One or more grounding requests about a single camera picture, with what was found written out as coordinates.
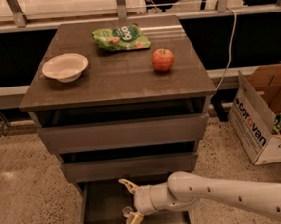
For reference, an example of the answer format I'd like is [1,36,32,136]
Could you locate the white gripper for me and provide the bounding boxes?
[118,178,173,224]

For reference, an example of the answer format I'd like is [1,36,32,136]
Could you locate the orange soda can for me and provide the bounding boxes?
[121,206,134,219]

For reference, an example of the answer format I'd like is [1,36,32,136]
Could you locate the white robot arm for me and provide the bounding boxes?
[120,171,281,224]

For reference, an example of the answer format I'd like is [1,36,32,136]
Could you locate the grey bottom drawer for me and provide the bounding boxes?
[80,180,194,224]

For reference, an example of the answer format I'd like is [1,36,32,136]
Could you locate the grey drawer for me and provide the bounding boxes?
[80,180,194,224]
[61,142,197,182]
[35,97,209,154]

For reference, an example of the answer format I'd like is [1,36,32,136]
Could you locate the grey middle drawer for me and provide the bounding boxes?
[61,142,197,182]

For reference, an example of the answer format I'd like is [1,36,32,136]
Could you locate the grey top drawer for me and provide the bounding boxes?
[35,97,209,154]

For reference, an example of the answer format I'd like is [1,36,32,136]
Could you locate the grey drawer cabinet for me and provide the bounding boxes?
[13,12,226,224]

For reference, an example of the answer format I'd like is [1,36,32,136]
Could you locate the red apple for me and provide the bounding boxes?
[151,49,174,72]

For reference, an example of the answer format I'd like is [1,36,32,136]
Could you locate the white bowl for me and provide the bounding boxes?
[42,53,88,83]

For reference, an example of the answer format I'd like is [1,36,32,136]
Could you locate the corovan cardboard box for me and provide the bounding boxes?
[228,64,281,165]

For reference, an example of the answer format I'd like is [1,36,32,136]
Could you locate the green snack bag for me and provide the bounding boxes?
[91,24,151,52]

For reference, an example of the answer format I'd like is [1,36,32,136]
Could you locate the green item in box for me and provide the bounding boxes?
[272,112,281,135]

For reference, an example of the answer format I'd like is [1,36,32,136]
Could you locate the white cable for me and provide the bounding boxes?
[209,6,243,92]

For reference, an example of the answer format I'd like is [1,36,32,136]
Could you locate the metal railing frame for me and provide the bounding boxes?
[0,0,281,32]

